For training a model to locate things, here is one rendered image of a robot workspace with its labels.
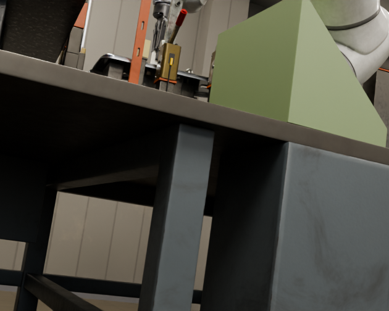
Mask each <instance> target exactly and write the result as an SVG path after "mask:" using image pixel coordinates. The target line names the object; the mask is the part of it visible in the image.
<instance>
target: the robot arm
mask: <svg viewBox="0 0 389 311"><path fill-rule="evenodd" d="M181 1H183V6H182V9H185V10H186V11H187V13H189V14H193V13H196V12H197V11H199V10H200V9H201V8H202V6H203V5H205V4H206V2H207V0H181ZM310 2H311V3H312V5H313V6H314V8H315V10H316V12H317V13H318V15H319V17H320V18H321V20H322V21H323V23H324V25H325V26H326V28H327V30H328V32H329V33H330V35H331V36H332V38H333V40H334V42H335V43H336V45H337V46H338V48H339V50H340V51H341V53H342V54H343V57H344V58H345V60H346V61H347V63H348V65H349V66H350V68H351V70H352V71H353V73H354V75H355V76H356V78H357V79H358V82H359V83H360V85H362V84H363V83H365V82H366V81H367V80H368V79H369V78H370V77H371V76H372V75H373V74H374V73H375V72H376V71H377V70H378V69H379V68H380V67H381V66H382V64H383V63H384V62H385V61H386V60H387V58H388V56H389V13H388V11H387V10H385V9H384V8H383V7H382V6H380V0H310ZM170 3H171V0H153V6H154V9H153V17H154V18H156V19H157V22H156V23H155V29H154V30H153V41H152V47H151V53H152V56H151V64H156V65H157V60H158V56H159V45H160V42H161V40H164V35H165V29H166V26H167V19H168V16H169V10H170V7H169V6H170Z"/></svg>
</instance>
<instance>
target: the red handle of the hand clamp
mask: <svg viewBox="0 0 389 311"><path fill-rule="evenodd" d="M186 15H187V11H186V10H185V9H181V11H180V13H179V15H178V17H177V20H176V22H175V26H174V29H173V30H172V33H171V35H170V38H169V40H168V42H167V43H170V44H173V42H174V40H175V37H176V35H177V33H178V31H179V29H180V26H181V25H182V23H183V21H184V19H185V17H186Z"/></svg>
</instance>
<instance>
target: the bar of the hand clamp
mask: <svg viewBox="0 0 389 311"><path fill-rule="evenodd" d="M182 6H183V1H181V0H171V3H170V6H169V7H170V10H169V16H168V19H167V26H166V29H165V35H164V41H165V43H167V39H169V38H170V35H171V33H172V30H173V29H174V26H175V22H176V20H177V17H178V15H179V13H180V11H181V9H182Z"/></svg>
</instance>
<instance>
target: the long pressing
mask: <svg viewBox="0 0 389 311"><path fill-rule="evenodd" d="M110 62H112V63H115V64H120V65H124V69H123V76H122V79H123V80H127V81H128V78H129V73H130V66H131V62H132V59H131V58H127V57H123V56H118V55H115V54H104V55H103V56H101V57H100V58H99V59H98V61H97V62H96V63H95V65H94V66H93V68H92V71H93V72H94V73H97V74H100V75H102V71H103V70H104V69H105V68H106V66H107V65H108V64H109V63H110ZM156 68H157V65H156V64H151V63H148V62H146V66H145V72H147V75H153V74H156ZM177 78H179V79H182V80H183V81H190V82H192V85H195V86H196V88H195V92H194V96H196V97H206V98H208V94H209V89H207V88H204V87H201V86H207V84H208V83H207V82H208V79H209V77H204V76H201V75H196V74H193V73H188V72H184V71H181V70H178V73H177Z"/></svg>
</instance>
